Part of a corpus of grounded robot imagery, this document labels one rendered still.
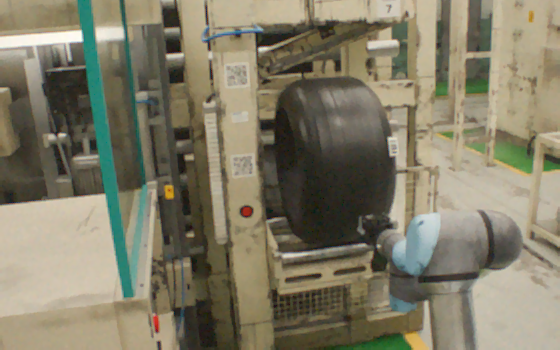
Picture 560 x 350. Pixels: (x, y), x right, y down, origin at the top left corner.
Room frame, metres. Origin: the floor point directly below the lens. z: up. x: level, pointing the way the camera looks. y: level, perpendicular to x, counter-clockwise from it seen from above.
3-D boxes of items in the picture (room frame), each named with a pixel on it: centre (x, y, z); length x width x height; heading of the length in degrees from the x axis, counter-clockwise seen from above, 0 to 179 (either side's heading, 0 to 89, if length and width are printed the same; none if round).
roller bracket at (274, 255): (1.66, 0.07, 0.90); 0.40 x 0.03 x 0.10; 11
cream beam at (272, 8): (2.01, -0.17, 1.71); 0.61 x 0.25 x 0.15; 101
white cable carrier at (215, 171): (1.58, 0.22, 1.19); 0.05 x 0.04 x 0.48; 11
